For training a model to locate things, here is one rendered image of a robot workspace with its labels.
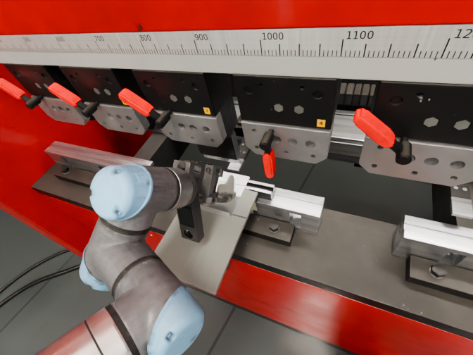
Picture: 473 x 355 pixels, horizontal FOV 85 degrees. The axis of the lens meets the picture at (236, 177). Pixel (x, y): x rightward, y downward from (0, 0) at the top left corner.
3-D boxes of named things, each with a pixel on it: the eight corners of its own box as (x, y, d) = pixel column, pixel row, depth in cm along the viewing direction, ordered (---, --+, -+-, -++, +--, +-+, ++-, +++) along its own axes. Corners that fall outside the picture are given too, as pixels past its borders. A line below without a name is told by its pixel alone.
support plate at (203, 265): (147, 268, 60) (145, 265, 59) (198, 180, 74) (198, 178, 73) (215, 295, 53) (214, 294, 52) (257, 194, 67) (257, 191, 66)
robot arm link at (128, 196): (76, 208, 35) (97, 151, 34) (135, 201, 46) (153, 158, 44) (114, 239, 33) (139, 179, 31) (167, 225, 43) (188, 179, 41)
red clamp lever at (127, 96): (115, 94, 46) (163, 125, 48) (129, 80, 48) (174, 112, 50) (115, 99, 47) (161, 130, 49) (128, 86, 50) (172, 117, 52)
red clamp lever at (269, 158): (264, 179, 49) (257, 142, 42) (270, 163, 51) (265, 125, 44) (273, 181, 48) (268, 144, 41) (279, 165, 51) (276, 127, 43)
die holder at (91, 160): (60, 166, 108) (43, 151, 101) (70, 156, 111) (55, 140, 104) (155, 191, 90) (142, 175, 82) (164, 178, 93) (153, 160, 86)
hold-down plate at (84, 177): (58, 179, 103) (53, 174, 101) (68, 169, 106) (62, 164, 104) (113, 195, 92) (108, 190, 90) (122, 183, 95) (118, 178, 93)
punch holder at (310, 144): (247, 153, 51) (231, 76, 39) (261, 125, 56) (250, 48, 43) (326, 165, 46) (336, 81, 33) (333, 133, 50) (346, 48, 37)
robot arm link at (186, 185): (177, 215, 42) (138, 204, 45) (191, 212, 47) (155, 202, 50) (184, 170, 42) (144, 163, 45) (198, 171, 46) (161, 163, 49)
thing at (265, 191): (205, 185, 75) (202, 179, 73) (210, 177, 76) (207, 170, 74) (271, 200, 67) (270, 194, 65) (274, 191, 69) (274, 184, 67)
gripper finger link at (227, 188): (247, 177, 64) (224, 175, 57) (243, 200, 64) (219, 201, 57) (237, 175, 66) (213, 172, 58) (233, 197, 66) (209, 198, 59)
